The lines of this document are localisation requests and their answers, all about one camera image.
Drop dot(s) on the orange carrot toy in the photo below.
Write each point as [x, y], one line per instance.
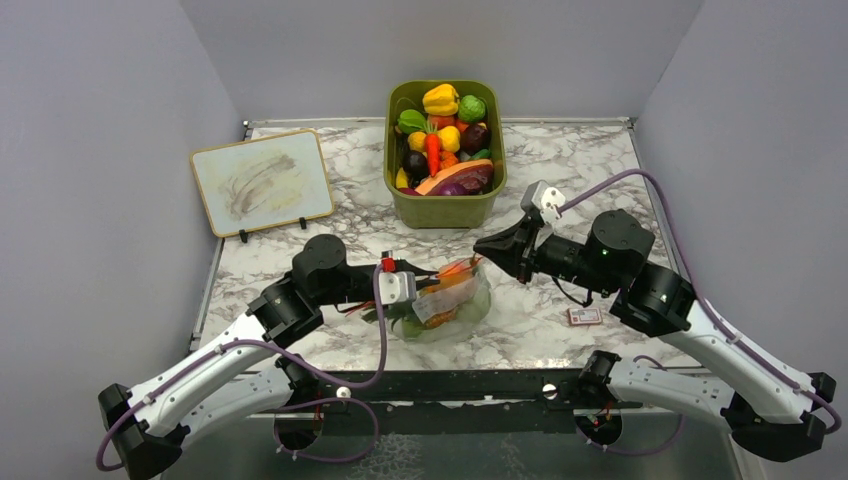
[433, 152]

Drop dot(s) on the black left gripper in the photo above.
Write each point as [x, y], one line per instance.
[405, 265]

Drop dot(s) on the peach toy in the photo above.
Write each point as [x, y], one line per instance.
[453, 274]

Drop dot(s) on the green pepper toy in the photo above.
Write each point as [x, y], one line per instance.
[410, 121]

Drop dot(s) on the small red white card box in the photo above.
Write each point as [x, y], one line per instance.
[584, 317]

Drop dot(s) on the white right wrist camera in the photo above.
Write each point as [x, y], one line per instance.
[542, 202]

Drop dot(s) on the green broccoli toy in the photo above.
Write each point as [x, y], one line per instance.
[471, 109]

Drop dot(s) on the black metal base rail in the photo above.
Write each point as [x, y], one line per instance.
[434, 402]

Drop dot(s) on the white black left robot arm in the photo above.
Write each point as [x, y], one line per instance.
[248, 368]

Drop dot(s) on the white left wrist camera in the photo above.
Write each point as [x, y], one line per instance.
[396, 282]

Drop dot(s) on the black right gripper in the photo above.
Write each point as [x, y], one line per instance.
[513, 249]

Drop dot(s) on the clear zip bag orange zipper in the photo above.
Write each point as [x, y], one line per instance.
[428, 304]

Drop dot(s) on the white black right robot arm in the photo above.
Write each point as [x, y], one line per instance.
[767, 407]

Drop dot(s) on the green plastic bin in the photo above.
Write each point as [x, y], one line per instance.
[467, 211]

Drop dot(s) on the yellow lemon toy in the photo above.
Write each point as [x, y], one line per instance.
[417, 141]
[450, 138]

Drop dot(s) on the dark red plum toy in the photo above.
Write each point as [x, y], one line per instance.
[474, 138]

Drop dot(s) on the purple eggplant toy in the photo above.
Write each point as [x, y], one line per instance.
[450, 189]

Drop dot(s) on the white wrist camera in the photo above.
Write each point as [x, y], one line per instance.
[542, 202]
[396, 282]

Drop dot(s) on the yellow bell pepper toy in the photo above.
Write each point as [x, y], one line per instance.
[442, 100]

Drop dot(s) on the orange spiky pineapple toy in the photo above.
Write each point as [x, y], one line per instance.
[403, 322]

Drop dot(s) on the small whiteboard with wooden frame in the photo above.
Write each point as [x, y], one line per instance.
[263, 183]

